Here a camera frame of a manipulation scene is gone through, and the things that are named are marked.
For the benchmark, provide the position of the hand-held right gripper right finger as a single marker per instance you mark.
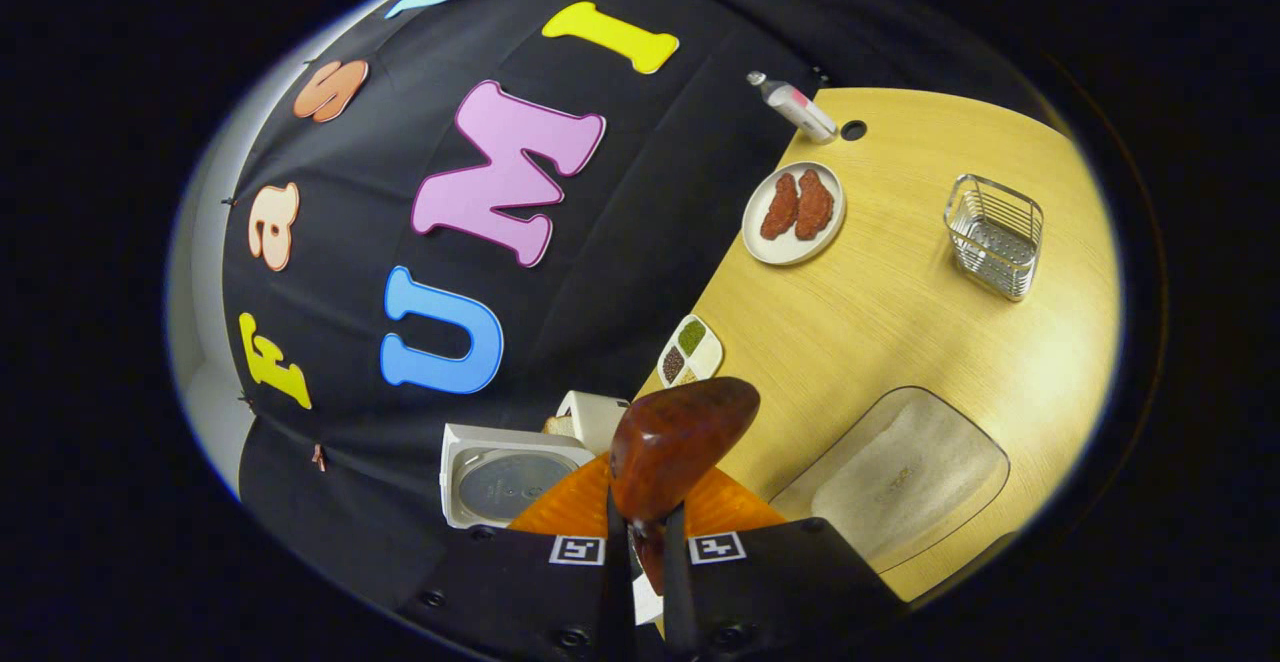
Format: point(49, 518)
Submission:
point(780, 587)

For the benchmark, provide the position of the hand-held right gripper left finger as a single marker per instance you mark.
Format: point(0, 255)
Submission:
point(520, 592)

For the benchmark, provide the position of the white rice cooker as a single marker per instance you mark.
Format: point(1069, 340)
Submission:
point(500, 482)

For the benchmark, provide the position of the white tray of rice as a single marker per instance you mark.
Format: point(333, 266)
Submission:
point(900, 482)

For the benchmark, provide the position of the brown wooden spoon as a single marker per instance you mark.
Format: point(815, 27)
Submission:
point(680, 437)

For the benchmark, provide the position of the toast bread slice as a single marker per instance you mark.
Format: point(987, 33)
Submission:
point(558, 426)

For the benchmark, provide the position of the white toaster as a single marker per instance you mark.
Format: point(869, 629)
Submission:
point(598, 417)

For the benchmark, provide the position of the divided dish with grains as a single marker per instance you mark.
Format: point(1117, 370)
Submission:
point(690, 352)

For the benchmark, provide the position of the white round plate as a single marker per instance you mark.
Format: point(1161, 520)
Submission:
point(795, 250)

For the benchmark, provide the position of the black backdrop cloth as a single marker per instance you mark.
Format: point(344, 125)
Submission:
point(640, 242)

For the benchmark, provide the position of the red sausage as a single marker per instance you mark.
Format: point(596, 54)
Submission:
point(780, 207)
point(815, 204)

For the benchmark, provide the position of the clear bottle pink label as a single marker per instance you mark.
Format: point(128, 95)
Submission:
point(800, 110)

